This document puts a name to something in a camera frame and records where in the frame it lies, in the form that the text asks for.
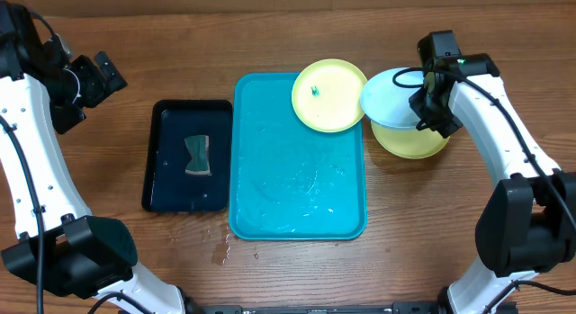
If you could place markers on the yellow plate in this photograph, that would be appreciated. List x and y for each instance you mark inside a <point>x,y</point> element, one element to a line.
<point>326,95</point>
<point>411,143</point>

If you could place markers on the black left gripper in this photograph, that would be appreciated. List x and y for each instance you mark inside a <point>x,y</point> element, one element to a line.
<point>101,85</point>

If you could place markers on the light blue plate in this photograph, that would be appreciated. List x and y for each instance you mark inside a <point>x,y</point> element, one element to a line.
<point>388,104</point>

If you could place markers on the teal rectangular tray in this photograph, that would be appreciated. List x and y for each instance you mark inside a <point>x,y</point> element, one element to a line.
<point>288,181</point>

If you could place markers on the green sponge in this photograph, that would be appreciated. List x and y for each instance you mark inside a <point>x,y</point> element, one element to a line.
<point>198,149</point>

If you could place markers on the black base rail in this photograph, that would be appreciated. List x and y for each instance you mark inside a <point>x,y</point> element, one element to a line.
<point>398,307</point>

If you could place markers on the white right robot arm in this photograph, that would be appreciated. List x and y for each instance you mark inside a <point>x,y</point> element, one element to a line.
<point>528,225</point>

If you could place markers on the black rectangular tray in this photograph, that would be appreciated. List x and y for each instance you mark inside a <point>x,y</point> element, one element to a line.
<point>167,187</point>

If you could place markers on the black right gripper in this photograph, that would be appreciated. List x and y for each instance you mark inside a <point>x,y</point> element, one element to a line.
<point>420,109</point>

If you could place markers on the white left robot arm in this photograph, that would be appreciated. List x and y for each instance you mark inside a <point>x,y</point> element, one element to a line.
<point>62,248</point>

